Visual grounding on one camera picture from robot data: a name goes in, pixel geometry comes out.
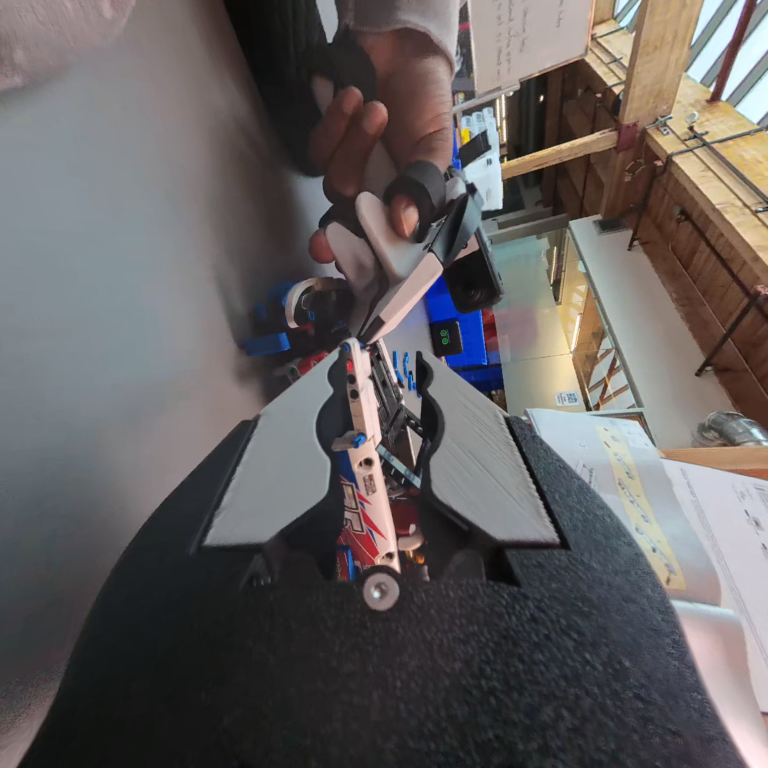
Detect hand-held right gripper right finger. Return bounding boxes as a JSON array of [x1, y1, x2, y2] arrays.
[[415, 351, 571, 550]]

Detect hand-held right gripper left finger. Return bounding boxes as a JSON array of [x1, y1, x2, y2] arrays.
[[203, 347, 361, 550]]

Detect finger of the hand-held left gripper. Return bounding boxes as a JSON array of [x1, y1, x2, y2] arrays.
[[348, 277, 386, 334], [359, 255, 446, 346]]

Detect white blue toy brick car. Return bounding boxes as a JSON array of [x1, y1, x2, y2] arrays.
[[240, 278, 434, 584]]

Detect person's left forearm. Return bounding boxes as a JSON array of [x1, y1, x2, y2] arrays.
[[335, 0, 464, 68]]

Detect person's left hand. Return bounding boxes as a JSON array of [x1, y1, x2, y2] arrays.
[[309, 33, 454, 265]]

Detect small black device green lights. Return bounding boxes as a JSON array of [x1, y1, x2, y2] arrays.
[[430, 320, 463, 360]]

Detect blue plastic bin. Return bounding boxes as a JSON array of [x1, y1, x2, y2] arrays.
[[425, 273, 506, 392]]

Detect instruction booklet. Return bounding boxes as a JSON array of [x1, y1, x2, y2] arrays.
[[525, 408, 768, 715]]

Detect whiteboard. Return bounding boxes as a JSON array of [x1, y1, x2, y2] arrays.
[[467, 0, 596, 98]]

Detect silver duct pipe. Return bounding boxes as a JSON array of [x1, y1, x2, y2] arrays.
[[695, 410, 768, 448]]

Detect wooden post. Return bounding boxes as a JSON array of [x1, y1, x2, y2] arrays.
[[501, 0, 704, 222]]

